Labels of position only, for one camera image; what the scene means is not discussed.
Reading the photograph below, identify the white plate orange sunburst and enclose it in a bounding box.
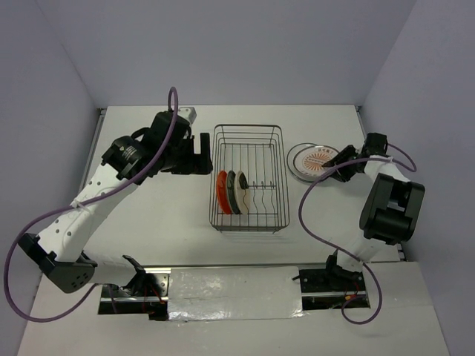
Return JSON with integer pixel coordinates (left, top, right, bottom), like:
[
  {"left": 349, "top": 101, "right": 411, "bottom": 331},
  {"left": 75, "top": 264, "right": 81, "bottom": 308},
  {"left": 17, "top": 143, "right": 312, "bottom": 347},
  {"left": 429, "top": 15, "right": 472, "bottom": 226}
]
[{"left": 291, "top": 144, "right": 339, "bottom": 181}]

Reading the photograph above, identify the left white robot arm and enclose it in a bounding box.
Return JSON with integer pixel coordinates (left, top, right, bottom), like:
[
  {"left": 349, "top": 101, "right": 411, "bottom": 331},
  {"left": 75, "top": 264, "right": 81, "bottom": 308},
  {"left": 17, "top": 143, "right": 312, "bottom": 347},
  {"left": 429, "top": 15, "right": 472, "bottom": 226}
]
[{"left": 19, "top": 107, "right": 212, "bottom": 296}]

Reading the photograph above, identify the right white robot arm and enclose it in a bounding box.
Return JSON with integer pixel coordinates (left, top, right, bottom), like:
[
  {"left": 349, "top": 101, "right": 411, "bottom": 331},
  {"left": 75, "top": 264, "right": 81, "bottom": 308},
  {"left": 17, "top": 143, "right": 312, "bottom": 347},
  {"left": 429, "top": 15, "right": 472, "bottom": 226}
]
[{"left": 296, "top": 133, "right": 425, "bottom": 293}]

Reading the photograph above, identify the green patterned plate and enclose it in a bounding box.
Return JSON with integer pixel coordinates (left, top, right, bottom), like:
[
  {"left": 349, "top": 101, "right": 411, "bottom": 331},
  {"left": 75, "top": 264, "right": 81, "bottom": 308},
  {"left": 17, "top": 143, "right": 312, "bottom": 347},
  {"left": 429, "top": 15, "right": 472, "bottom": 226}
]
[{"left": 226, "top": 170, "right": 241, "bottom": 214}]

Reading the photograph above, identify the cream plate floral print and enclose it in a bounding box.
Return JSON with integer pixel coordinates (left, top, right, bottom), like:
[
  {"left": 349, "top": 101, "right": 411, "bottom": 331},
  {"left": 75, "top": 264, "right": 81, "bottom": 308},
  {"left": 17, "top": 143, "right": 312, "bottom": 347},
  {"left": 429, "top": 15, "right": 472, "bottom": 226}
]
[{"left": 234, "top": 171, "right": 250, "bottom": 214}]

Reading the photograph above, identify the silver foil sheet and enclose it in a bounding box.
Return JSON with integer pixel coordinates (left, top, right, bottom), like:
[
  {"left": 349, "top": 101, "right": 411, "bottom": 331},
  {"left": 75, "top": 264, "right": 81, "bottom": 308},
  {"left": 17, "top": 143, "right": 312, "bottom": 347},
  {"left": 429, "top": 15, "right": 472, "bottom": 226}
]
[{"left": 167, "top": 266, "right": 304, "bottom": 322}]

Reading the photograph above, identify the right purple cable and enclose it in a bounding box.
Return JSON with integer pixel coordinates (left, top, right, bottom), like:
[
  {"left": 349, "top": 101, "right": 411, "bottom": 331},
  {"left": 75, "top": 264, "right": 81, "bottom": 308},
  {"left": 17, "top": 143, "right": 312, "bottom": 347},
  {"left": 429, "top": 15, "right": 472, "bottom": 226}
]
[{"left": 298, "top": 142, "right": 417, "bottom": 326}]

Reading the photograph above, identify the purple cable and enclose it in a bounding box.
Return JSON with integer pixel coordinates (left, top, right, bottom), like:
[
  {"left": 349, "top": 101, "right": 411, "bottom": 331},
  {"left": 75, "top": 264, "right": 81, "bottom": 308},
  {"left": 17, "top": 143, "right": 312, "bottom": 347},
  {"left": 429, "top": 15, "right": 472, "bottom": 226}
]
[
  {"left": 298, "top": 142, "right": 417, "bottom": 326},
  {"left": 2, "top": 87, "right": 180, "bottom": 323}
]

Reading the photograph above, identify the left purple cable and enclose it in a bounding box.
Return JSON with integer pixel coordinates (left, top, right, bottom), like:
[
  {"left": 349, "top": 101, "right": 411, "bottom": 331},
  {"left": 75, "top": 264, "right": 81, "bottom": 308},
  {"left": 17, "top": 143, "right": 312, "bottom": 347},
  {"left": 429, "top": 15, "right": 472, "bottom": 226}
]
[{"left": 2, "top": 87, "right": 180, "bottom": 323}]

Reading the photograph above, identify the wire dish rack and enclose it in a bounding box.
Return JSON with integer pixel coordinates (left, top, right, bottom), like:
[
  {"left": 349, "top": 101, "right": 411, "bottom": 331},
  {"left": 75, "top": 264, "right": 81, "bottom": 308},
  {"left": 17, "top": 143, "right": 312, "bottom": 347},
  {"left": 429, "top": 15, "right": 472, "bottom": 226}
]
[{"left": 209, "top": 124, "right": 289, "bottom": 233}]

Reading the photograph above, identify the black metal base rail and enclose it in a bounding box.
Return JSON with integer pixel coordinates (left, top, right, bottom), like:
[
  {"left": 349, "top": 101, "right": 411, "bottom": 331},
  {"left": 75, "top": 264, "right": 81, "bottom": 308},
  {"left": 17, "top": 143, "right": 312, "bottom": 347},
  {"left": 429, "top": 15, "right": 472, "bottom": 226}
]
[{"left": 98, "top": 265, "right": 370, "bottom": 322}]

